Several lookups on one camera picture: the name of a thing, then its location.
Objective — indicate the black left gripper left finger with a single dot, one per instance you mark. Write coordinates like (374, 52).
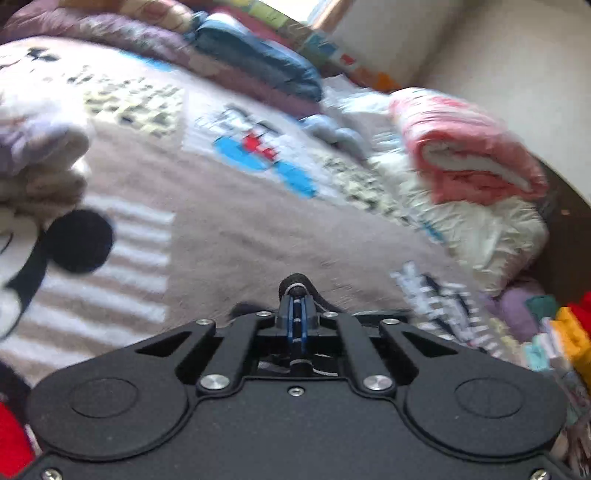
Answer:
(256, 343)

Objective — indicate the yellow red clothes pile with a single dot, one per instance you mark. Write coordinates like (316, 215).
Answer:
(560, 349)

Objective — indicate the cream white duvet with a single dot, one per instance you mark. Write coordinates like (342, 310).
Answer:
(492, 243)

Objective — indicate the pile of folded light clothes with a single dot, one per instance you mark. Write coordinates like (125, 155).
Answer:
(44, 140)

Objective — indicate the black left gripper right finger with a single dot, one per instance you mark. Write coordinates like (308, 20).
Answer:
(355, 355)

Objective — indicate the grey plush toy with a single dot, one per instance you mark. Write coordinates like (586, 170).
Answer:
(344, 139)

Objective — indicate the folded blue quilt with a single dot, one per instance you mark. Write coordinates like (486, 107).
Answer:
(226, 39)

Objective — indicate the black grey striped garment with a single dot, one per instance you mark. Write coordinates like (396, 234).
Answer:
(300, 283)

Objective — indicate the Mickey Mouse fleece blanket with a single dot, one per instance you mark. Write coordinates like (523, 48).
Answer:
(194, 236)

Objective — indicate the pink rolled quilt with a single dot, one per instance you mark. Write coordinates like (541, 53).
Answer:
(462, 152)

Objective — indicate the beige patterned pillow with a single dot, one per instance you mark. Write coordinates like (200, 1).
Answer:
(167, 14)

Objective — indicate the colourful alphabet foam mat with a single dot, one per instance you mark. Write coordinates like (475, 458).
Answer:
(318, 45)

